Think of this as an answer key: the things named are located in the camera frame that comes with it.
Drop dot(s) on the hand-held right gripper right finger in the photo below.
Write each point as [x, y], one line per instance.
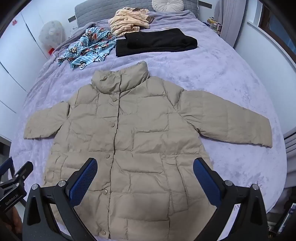
[207, 180]

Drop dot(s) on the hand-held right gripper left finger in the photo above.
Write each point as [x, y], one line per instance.
[84, 178]

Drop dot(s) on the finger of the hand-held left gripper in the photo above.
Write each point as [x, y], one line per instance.
[23, 172]
[5, 166]

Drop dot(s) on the beige puffer jacket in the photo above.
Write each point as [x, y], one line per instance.
[143, 139]

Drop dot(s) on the person's left hand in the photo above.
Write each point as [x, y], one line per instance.
[15, 220]

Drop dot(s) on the grey ribbed panel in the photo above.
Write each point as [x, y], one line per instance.
[291, 157]

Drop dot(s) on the blue white box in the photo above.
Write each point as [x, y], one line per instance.
[288, 215]

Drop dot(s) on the purple plush blanket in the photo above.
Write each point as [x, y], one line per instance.
[231, 81]

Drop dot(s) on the white wardrobe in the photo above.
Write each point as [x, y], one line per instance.
[18, 58]

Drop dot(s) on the red packet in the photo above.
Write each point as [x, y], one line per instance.
[50, 50]

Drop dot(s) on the blue monkey print cloth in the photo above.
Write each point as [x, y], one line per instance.
[92, 46]

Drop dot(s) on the covered standing fan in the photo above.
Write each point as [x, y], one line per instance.
[52, 32]

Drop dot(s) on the black folded garment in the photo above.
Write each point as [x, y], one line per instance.
[157, 41]

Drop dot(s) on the small colourful boxes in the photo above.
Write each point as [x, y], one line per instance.
[214, 25]

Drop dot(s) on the yellow striped garment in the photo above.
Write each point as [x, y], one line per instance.
[127, 20]

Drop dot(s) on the pale purple curtain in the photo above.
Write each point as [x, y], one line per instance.
[231, 18]

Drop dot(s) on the dark framed window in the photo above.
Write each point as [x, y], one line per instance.
[277, 30]

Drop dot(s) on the grey quilted headboard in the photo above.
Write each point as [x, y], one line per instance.
[97, 11]

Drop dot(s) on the round white cushion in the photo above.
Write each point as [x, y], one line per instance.
[167, 5]

